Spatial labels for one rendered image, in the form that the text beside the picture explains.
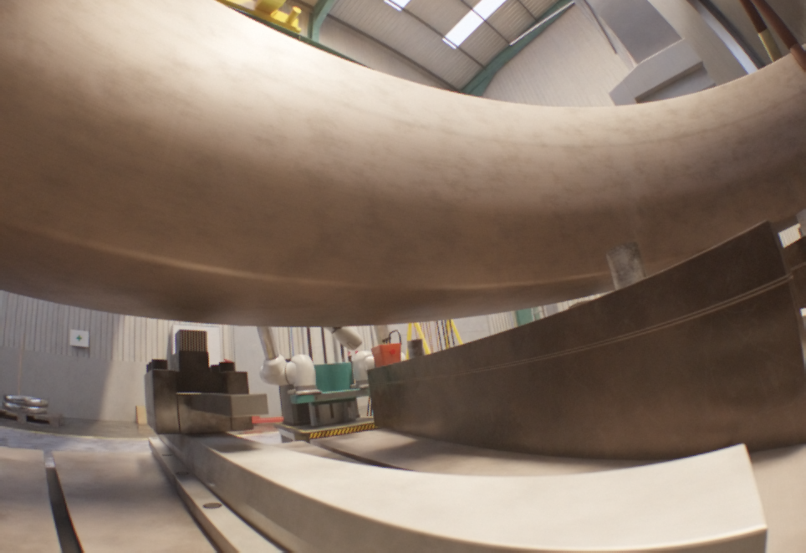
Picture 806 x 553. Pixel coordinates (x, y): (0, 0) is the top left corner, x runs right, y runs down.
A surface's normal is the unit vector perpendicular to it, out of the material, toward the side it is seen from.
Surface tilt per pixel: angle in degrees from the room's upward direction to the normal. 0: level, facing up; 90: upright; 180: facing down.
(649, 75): 90
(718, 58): 90
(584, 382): 90
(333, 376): 90
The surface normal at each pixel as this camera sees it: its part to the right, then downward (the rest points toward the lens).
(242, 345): 0.66, -0.35
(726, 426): -0.92, 0.00
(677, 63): -0.74, -0.14
